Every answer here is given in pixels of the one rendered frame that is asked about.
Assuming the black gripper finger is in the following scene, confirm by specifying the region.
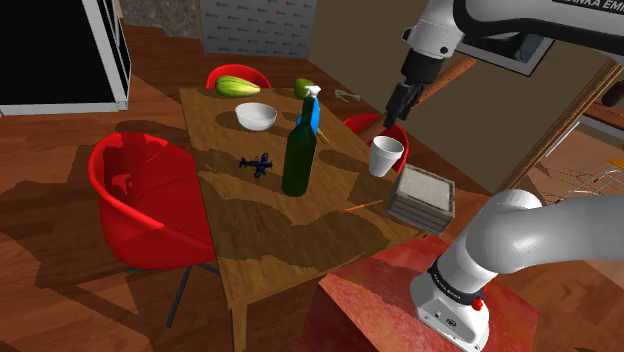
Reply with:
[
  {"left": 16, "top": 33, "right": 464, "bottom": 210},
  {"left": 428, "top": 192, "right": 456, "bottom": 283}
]
[
  {"left": 395, "top": 83, "right": 426, "bottom": 123},
  {"left": 383, "top": 82, "right": 411, "bottom": 127}
]

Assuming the red shell chair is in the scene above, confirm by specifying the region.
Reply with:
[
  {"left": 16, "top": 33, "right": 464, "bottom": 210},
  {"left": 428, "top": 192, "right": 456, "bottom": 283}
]
[
  {"left": 342, "top": 113, "right": 410, "bottom": 175},
  {"left": 205, "top": 63, "right": 273, "bottom": 90},
  {"left": 87, "top": 131, "right": 222, "bottom": 329}
]

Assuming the white foam cup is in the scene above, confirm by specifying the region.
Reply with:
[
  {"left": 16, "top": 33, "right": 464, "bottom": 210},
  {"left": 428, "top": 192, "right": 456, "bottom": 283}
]
[{"left": 368, "top": 135, "right": 406, "bottom": 178}]

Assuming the blue spray bottle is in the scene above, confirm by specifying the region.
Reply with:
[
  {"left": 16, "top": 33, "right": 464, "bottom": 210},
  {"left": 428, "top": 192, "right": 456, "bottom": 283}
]
[{"left": 295, "top": 85, "right": 323, "bottom": 134}]

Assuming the green apple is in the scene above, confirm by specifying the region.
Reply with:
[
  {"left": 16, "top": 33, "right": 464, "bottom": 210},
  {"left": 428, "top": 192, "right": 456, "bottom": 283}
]
[{"left": 293, "top": 78, "right": 314, "bottom": 100}]

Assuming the grey wooden crate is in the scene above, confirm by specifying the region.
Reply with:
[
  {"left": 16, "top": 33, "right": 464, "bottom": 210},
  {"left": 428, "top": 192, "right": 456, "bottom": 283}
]
[{"left": 386, "top": 163, "right": 457, "bottom": 237}]

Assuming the orange pencil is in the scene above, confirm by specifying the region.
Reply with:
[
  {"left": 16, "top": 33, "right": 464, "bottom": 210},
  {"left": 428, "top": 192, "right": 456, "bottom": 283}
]
[{"left": 343, "top": 199, "right": 385, "bottom": 213}]

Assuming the dark green glass bottle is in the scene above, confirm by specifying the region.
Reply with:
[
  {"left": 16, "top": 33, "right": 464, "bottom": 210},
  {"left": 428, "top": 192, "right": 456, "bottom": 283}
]
[{"left": 281, "top": 97, "right": 319, "bottom": 198}]

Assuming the white bowl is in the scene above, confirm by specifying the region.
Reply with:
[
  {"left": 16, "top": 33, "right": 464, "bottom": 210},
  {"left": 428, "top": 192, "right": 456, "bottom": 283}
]
[{"left": 234, "top": 102, "right": 278, "bottom": 132}]

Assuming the wooden stair railing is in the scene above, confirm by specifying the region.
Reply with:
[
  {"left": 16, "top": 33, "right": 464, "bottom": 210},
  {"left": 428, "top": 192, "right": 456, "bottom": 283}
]
[{"left": 493, "top": 60, "right": 624, "bottom": 196}]

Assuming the dark blue toy airplane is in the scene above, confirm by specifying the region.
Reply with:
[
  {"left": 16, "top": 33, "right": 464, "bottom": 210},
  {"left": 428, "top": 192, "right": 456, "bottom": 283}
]
[{"left": 238, "top": 152, "right": 274, "bottom": 179}]

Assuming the green oblong melon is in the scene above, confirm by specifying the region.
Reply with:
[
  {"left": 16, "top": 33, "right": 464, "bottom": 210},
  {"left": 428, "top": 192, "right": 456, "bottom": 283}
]
[{"left": 214, "top": 75, "right": 262, "bottom": 98}]

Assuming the wooden dining table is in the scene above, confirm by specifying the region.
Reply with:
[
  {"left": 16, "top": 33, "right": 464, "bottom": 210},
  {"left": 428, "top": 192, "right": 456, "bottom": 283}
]
[{"left": 178, "top": 86, "right": 430, "bottom": 352}]

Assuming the red robot stand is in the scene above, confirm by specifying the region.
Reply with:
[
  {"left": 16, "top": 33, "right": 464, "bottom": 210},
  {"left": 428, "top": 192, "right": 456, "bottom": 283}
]
[{"left": 295, "top": 233, "right": 541, "bottom": 352}]

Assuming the white shelf with black front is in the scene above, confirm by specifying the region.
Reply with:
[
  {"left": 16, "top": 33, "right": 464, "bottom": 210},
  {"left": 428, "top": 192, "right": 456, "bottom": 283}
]
[{"left": 0, "top": 0, "right": 133, "bottom": 117}]

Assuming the white framed wall picture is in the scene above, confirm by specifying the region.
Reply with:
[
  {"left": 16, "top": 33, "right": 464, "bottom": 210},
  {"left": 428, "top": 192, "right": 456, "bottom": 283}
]
[{"left": 453, "top": 31, "right": 556, "bottom": 77}]

